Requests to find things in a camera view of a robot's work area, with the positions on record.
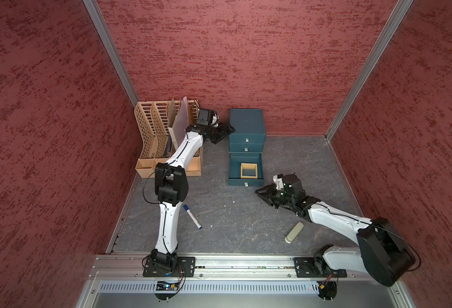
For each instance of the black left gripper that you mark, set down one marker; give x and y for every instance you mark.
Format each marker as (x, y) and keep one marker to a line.
(225, 131)

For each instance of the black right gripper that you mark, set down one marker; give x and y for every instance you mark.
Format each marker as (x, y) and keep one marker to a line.
(268, 194)

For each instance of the teal top drawer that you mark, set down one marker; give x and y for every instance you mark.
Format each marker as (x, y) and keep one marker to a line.
(247, 138)

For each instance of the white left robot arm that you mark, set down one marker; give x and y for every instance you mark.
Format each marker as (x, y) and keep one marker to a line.
(171, 188)

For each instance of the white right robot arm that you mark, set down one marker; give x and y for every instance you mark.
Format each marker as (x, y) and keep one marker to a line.
(379, 252)

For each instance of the teal stacked drawer cabinet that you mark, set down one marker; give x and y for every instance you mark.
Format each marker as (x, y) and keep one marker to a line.
(247, 120)

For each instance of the lilac plastic folder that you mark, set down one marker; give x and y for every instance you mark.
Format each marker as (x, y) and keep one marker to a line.
(180, 123)

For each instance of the brown printed cardboard sheet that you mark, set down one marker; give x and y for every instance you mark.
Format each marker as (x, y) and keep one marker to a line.
(171, 112)

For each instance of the beige oblong case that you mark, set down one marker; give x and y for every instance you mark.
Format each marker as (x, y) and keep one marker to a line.
(295, 231)

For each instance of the beige lattice file organizer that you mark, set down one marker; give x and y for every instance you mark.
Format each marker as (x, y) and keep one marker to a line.
(152, 121)

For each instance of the blue white marker pen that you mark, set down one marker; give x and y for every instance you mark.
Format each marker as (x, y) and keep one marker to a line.
(192, 216)

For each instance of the left controller board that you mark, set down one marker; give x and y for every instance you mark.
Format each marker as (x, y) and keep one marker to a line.
(167, 286)

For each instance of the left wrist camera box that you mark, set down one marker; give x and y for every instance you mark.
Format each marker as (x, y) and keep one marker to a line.
(207, 118)

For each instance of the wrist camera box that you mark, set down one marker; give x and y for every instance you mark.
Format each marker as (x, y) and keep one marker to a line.
(207, 118)
(289, 184)

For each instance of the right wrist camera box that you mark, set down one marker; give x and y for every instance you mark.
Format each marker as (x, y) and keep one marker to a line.
(289, 184)

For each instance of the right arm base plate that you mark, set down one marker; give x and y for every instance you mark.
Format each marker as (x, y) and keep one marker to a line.
(306, 267)

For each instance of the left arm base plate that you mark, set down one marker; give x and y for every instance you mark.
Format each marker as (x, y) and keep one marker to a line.
(171, 267)

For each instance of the aluminium left corner post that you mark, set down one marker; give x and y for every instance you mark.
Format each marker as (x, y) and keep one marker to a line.
(103, 31)

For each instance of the aluminium corner post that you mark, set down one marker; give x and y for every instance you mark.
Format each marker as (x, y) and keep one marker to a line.
(396, 17)
(103, 31)

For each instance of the aluminium front rail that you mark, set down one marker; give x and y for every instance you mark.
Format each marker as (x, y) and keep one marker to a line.
(214, 273)

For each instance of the aluminium right corner post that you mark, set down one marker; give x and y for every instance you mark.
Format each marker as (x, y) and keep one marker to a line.
(396, 17)

